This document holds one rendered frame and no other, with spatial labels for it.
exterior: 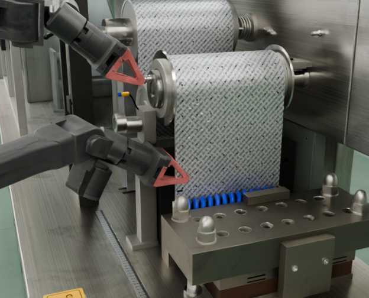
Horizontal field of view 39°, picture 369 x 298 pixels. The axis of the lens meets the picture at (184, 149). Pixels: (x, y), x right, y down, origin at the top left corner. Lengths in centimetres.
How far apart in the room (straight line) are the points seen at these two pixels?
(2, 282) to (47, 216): 154
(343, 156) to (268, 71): 42
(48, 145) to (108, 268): 35
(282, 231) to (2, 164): 48
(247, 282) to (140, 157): 29
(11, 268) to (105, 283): 193
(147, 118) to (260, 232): 32
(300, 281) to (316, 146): 34
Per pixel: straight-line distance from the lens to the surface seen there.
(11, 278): 286
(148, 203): 111
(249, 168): 108
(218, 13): 125
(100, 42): 95
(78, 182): 93
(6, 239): 325
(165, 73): 97
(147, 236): 114
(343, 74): 106
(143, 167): 96
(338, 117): 108
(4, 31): 95
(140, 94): 118
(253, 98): 104
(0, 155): 81
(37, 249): 118
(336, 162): 138
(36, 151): 82
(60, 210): 135
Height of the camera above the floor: 146
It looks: 18 degrees down
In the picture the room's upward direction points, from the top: straight up
